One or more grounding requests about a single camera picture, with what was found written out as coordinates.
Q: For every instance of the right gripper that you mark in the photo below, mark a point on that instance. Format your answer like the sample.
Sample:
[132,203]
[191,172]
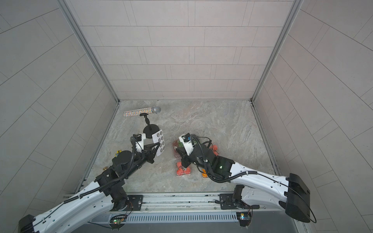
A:
[185,159]

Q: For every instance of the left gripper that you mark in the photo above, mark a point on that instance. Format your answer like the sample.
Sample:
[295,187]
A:
[149,154]

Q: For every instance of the fruit sticker sheet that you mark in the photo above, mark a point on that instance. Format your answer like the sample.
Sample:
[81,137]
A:
[158,137]

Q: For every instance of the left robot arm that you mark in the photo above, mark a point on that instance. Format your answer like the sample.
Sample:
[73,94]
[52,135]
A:
[104,194]

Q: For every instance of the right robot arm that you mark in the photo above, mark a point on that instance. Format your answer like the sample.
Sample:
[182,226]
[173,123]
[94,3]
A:
[290,193]

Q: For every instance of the orange fruit box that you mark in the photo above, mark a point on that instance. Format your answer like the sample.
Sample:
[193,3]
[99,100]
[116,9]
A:
[204,174]

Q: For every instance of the black microphone stand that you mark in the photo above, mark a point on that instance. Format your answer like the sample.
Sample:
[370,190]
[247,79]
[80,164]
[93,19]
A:
[150,129]

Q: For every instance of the clear grape box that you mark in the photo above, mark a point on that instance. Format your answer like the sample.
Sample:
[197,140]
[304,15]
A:
[175,146]

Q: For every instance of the far tomato box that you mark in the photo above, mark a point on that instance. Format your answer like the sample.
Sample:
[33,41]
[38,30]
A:
[214,149]

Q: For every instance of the glitter microphone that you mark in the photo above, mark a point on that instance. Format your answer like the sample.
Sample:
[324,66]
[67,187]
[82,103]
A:
[138,112]

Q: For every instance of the right circuit board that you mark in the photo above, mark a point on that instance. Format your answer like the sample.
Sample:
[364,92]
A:
[244,218]

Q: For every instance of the circuit board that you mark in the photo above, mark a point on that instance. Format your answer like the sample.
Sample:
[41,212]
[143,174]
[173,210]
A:
[118,221]
[244,218]

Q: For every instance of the left circuit board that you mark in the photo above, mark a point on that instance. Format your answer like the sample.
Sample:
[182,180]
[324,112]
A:
[118,221]

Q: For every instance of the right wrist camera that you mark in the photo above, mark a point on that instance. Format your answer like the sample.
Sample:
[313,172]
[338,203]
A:
[188,145]

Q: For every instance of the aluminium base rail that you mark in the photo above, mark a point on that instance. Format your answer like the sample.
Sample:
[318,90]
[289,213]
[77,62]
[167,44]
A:
[186,202]

